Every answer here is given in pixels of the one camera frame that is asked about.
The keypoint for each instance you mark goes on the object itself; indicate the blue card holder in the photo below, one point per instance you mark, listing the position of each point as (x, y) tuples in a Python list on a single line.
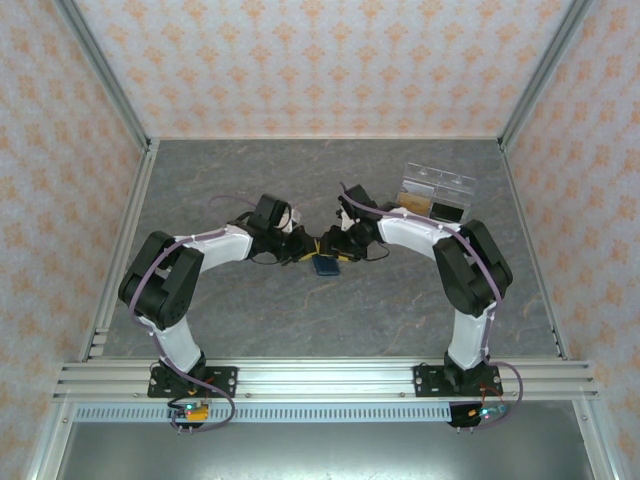
[(327, 267)]

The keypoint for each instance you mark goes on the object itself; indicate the clear acrylic box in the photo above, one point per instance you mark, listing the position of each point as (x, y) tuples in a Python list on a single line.
[(445, 182)]

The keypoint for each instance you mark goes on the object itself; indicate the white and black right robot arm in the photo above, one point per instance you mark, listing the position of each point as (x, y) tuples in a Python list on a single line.
[(467, 340)]

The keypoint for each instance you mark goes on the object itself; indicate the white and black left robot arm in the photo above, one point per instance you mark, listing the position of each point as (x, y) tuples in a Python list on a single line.
[(172, 340)]

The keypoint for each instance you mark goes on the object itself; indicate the gold credit card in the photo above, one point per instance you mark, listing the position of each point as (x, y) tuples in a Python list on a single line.
[(415, 202)]

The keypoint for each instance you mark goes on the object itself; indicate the controller board with yellow connector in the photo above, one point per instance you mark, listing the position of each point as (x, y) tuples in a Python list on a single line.
[(192, 412)]

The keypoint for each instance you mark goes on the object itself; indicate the grey metal sheet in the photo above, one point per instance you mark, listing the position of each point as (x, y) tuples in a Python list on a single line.
[(325, 452)]

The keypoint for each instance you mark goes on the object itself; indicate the controller board with blue connector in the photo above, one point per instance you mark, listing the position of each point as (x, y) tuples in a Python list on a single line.
[(487, 412)]

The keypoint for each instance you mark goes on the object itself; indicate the aluminium mounting rail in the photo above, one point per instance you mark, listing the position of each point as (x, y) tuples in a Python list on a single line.
[(325, 380)]

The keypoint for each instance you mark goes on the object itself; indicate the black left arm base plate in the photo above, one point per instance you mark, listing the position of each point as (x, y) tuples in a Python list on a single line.
[(225, 381)]

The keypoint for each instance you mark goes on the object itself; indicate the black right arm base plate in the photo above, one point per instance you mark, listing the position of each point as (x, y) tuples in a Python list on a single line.
[(427, 381)]

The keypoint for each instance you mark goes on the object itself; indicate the aluminium side rail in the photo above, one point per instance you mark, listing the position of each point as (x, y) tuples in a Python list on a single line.
[(532, 240), (125, 240)]

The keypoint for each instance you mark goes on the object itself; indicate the aluminium frame post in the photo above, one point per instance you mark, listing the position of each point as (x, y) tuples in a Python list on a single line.
[(545, 75), (105, 75)]

